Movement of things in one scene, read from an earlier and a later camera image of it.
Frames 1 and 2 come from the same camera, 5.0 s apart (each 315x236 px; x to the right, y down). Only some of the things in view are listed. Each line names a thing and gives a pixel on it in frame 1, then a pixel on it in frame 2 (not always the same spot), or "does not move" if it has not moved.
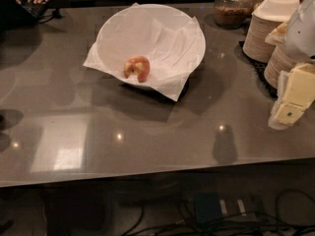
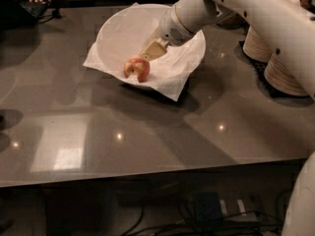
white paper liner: x=171 y=41 does not move
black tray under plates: x=258 y=68 does not move
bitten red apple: x=137 y=65 does not move
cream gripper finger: x=299 y=93 -> x=153 y=51
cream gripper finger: x=273 y=122 -> x=153 y=52
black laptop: x=16 y=17 does not move
